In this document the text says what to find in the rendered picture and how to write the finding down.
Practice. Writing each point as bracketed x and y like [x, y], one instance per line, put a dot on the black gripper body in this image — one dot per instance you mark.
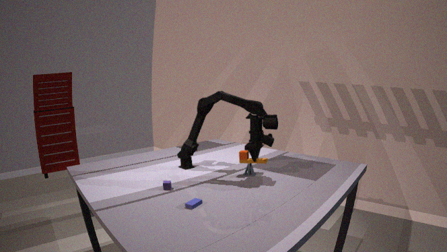
[255, 137]

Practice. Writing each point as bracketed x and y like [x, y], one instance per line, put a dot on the orange rectangular bar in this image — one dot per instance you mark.
[244, 158]

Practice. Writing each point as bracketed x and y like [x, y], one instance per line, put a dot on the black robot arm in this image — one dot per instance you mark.
[259, 120]

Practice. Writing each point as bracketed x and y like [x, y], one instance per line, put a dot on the small purple cube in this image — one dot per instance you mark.
[166, 185]

